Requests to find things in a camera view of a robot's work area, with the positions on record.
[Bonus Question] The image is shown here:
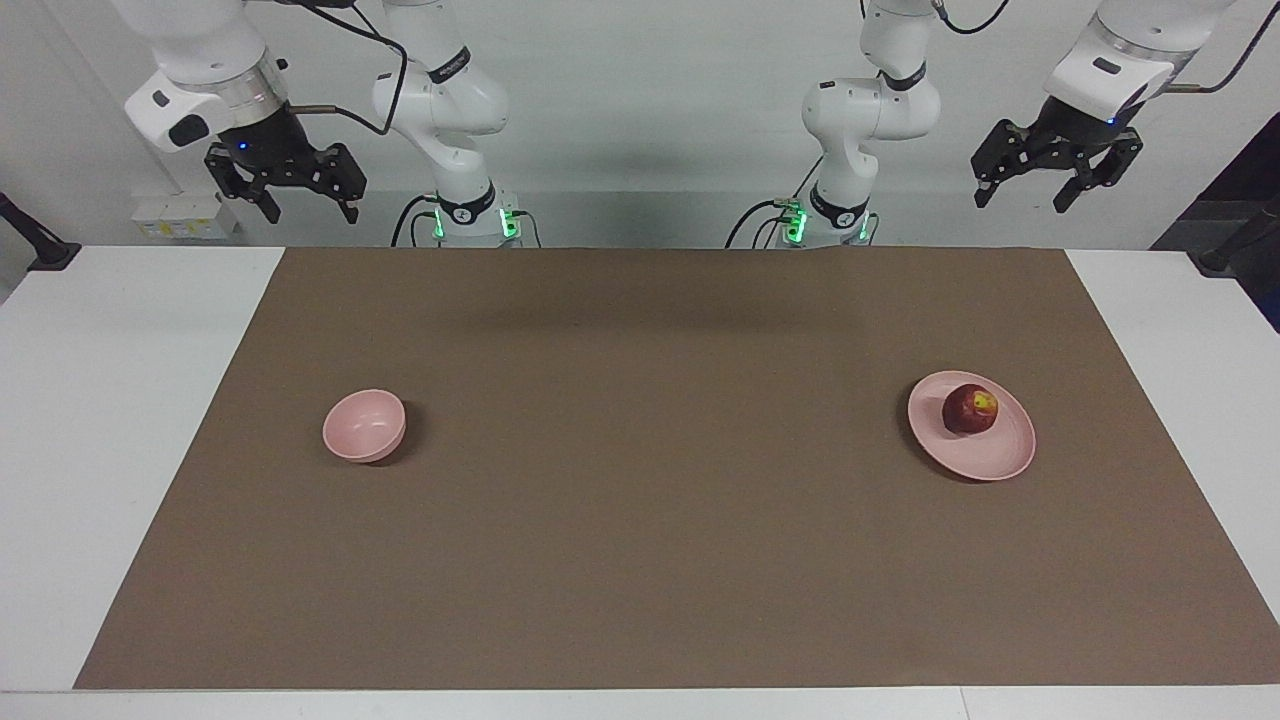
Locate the white wall socket box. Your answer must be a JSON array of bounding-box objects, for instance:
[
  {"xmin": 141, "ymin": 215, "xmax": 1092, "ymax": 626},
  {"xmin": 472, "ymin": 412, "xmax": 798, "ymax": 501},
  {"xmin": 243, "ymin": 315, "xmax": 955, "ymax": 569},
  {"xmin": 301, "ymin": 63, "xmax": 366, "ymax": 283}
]
[{"xmin": 130, "ymin": 193, "xmax": 243, "ymax": 242}]

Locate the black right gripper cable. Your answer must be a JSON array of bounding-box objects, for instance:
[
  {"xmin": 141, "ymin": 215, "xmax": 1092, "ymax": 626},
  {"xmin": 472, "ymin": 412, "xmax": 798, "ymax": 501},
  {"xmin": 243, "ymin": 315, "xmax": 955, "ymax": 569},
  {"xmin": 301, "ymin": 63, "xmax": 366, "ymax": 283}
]
[{"xmin": 255, "ymin": 0, "xmax": 411, "ymax": 136}]

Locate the pink plate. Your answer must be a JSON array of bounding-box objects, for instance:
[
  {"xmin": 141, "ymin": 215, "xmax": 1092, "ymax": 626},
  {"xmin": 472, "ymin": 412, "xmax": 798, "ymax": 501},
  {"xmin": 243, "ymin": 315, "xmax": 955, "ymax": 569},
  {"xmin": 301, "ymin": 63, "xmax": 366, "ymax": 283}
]
[{"xmin": 907, "ymin": 370, "xmax": 1037, "ymax": 482}]

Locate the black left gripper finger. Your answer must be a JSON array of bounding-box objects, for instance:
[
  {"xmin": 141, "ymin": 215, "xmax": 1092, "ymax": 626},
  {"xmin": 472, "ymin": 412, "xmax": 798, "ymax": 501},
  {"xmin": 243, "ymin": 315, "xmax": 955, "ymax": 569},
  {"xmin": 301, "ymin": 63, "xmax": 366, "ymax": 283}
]
[
  {"xmin": 972, "ymin": 120, "xmax": 1041, "ymax": 209},
  {"xmin": 1053, "ymin": 133, "xmax": 1144, "ymax": 214}
]

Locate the red apple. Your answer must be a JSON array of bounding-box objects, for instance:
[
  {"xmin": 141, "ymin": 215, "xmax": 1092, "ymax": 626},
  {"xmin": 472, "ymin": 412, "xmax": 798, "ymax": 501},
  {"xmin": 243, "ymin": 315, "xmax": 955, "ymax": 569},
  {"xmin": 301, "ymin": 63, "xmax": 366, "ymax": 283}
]
[{"xmin": 942, "ymin": 383, "xmax": 999, "ymax": 436}]

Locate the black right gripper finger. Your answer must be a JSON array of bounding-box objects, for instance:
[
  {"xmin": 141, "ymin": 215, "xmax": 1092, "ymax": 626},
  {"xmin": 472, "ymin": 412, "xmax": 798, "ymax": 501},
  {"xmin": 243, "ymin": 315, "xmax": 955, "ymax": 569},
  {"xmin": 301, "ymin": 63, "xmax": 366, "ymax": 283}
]
[
  {"xmin": 318, "ymin": 144, "xmax": 368, "ymax": 225},
  {"xmin": 205, "ymin": 148, "xmax": 283, "ymax": 226}
]

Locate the brown table mat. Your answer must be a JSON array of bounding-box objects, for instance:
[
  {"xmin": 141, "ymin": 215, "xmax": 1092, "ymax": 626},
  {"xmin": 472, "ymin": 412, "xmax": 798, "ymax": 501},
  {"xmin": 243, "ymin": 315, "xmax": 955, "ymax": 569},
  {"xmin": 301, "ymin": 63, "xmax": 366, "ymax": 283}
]
[{"xmin": 73, "ymin": 247, "xmax": 1280, "ymax": 691}]

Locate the dark side panel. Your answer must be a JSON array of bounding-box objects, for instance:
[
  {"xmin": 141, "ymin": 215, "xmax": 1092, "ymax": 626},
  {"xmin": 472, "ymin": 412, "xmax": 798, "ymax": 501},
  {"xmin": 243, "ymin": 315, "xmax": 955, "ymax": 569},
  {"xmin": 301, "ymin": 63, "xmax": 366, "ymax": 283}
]
[{"xmin": 1150, "ymin": 110, "xmax": 1280, "ymax": 333}]

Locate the pink bowl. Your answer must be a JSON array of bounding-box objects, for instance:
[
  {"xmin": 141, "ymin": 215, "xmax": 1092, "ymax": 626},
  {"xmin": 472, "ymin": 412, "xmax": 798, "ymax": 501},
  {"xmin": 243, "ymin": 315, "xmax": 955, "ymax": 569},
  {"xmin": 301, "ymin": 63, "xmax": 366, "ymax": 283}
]
[{"xmin": 322, "ymin": 389, "xmax": 407, "ymax": 463}]

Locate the black clamp stand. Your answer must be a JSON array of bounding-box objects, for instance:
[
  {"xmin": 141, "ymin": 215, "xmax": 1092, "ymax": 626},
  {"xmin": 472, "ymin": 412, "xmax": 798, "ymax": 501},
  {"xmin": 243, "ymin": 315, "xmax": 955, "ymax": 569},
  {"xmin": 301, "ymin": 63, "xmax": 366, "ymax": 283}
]
[
  {"xmin": 0, "ymin": 190, "xmax": 81, "ymax": 273},
  {"xmin": 1197, "ymin": 195, "xmax": 1280, "ymax": 278}
]

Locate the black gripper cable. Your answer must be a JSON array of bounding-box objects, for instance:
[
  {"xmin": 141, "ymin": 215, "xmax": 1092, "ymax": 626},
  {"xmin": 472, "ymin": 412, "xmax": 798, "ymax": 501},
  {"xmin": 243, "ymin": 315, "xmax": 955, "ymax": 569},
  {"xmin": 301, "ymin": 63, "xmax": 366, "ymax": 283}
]
[
  {"xmin": 930, "ymin": 0, "xmax": 1280, "ymax": 96},
  {"xmin": 255, "ymin": 0, "xmax": 411, "ymax": 136}
]

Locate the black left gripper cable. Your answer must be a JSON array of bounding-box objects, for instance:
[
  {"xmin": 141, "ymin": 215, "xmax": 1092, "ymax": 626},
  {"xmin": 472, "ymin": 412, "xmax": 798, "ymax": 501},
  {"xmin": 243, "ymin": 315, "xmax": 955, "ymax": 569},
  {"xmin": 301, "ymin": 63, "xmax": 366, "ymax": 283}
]
[{"xmin": 930, "ymin": 0, "xmax": 1280, "ymax": 96}]

